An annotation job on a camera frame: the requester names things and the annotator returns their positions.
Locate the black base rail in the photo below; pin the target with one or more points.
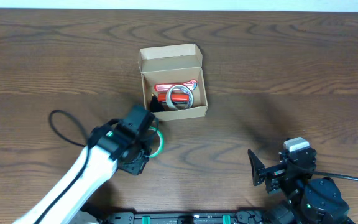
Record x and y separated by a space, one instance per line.
127 217

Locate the black yellow correction tape dispenser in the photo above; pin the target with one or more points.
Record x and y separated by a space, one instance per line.
155 106

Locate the green tape roll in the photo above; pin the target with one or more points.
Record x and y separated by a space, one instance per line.
161 142

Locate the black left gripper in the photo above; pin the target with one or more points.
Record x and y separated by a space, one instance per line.
151 130

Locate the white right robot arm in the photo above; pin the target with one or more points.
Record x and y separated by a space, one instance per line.
307 200

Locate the red stapler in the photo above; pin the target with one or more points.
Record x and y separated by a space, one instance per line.
175 97

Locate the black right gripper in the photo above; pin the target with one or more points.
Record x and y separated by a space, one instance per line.
272 171

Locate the white tape roll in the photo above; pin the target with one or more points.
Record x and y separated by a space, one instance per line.
184 89

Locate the cardboard box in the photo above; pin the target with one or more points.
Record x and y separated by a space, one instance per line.
173 64

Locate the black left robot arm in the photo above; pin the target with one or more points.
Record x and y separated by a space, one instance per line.
117 145

